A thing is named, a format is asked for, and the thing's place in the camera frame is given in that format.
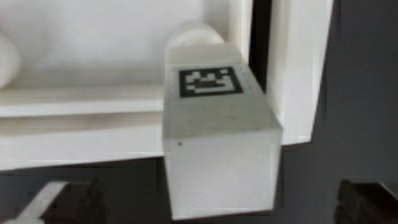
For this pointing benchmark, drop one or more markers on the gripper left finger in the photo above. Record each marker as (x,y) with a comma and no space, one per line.
(66,204)

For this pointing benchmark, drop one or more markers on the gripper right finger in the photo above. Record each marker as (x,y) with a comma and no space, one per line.
(366,203)

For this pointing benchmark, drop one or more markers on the white square tabletop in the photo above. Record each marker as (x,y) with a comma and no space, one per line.
(82,72)

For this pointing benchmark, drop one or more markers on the white L-shaped obstacle fence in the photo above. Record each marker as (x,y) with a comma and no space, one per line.
(299,34)

